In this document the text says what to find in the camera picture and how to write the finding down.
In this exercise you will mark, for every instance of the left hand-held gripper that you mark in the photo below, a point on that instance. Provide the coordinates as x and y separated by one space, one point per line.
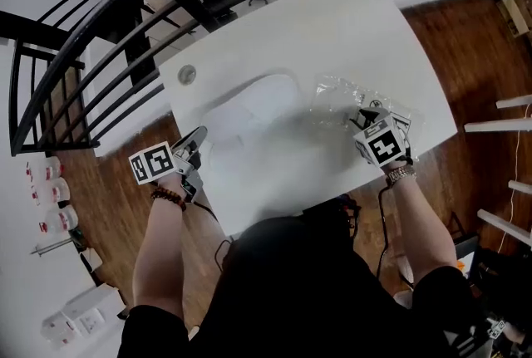
154 163

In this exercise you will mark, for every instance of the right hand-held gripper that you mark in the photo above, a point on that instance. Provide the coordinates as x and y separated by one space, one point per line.
382 144

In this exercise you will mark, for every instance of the clear plastic bag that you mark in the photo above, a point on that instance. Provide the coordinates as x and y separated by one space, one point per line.
332 99

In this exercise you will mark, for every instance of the white slipper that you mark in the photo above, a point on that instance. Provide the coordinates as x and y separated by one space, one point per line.
237 148
270 99

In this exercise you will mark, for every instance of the person's left forearm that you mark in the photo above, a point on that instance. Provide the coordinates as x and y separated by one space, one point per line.
160 256

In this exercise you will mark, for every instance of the person's right forearm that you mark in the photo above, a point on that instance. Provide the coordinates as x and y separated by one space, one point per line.
424 231

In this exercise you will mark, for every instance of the round metal table grommet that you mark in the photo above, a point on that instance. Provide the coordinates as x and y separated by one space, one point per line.
187 74

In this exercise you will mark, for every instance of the metal wristwatch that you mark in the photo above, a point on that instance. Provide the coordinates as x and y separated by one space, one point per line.
401 175

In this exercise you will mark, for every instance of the black waist device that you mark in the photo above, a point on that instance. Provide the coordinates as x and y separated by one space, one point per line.
347 211

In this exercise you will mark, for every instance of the white side table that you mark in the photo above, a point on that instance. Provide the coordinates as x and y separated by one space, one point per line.
498 119
505 223

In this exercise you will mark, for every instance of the black metal railing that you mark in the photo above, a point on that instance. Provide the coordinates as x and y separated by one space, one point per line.
191 3

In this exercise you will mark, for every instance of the light wooden desk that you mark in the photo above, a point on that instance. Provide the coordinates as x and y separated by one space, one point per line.
166 3

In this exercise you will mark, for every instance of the clear bottle with red label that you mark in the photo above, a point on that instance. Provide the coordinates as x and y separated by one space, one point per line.
62 219
56 191
52 169

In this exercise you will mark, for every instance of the small white box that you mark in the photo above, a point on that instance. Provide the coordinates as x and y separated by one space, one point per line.
91 261

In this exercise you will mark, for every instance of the metal rod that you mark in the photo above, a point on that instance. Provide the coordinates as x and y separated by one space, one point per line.
52 247

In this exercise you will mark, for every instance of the cardboard box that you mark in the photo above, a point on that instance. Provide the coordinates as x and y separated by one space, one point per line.
515 16

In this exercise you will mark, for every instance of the person's black shirt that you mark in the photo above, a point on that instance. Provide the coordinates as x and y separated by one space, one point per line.
299 294

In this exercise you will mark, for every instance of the large white box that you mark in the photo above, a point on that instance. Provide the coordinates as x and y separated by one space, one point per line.
91 306

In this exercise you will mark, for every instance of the white box with red print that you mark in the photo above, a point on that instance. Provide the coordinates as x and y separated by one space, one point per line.
58 329

